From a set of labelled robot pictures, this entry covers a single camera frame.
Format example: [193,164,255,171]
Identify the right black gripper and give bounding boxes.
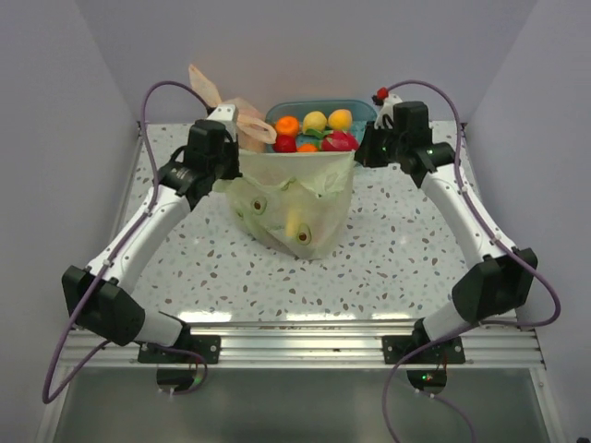
[356,122,408,169]

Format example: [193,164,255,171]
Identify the green avocado print plastic bag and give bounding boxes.
[213,150,355,260]

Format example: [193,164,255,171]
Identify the yellow banana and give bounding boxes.
[284,208,303,237]

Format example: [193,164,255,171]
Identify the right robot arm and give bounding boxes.
[355,97,537,364]

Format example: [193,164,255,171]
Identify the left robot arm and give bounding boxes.
[62,117,241,363]

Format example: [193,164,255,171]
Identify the orange knotted plastic bag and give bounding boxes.
[188,64,277,153]

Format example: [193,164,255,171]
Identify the teal plastic fruit basin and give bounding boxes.
[265,99,377,154]

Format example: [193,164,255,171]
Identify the pink dragon fruit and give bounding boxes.
[320,131,359,152]

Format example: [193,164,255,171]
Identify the yellow orange mango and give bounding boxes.
[327,109,353,131]

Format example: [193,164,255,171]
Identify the red apple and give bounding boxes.
[272,135,297,153]

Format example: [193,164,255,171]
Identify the orange tangerine upper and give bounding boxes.
[274,115,300,138]

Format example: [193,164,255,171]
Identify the orange tangerine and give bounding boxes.
[296,143,319,153]
[274,115,300,138]

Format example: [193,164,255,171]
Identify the yellow lemon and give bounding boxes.
[302,111,327,134]

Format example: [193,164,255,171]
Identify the orange tangerine lower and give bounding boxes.
[296,143,319,153]

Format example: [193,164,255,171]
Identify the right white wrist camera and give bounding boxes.
[372,88,403,129]

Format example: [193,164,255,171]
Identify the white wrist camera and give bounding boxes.
[207,104,238,139]
[372,88,403,129]

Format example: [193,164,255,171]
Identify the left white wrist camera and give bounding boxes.
[207,104,238,139]

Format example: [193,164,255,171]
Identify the aluminium mounting rail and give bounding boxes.
[59,320,544,370]

